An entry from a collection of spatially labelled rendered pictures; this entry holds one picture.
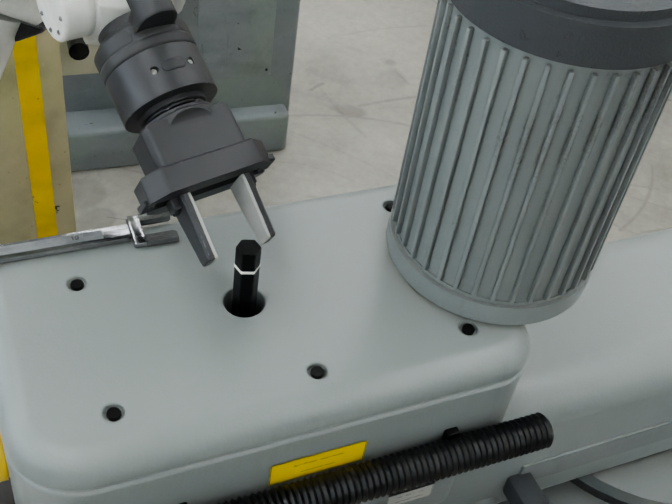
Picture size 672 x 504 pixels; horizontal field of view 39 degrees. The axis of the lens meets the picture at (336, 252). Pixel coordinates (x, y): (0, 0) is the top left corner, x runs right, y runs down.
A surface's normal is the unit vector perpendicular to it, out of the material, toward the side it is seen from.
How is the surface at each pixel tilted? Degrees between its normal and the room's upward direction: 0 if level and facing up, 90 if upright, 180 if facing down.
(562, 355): 0
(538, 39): 90
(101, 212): 0
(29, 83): 90
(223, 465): 90
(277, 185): 0
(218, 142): 30
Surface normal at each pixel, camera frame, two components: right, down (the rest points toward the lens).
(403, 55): 0.12, -0.71
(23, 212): 0.37, 0.68
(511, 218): -0.25, 0.65
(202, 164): 0.40, -0.30
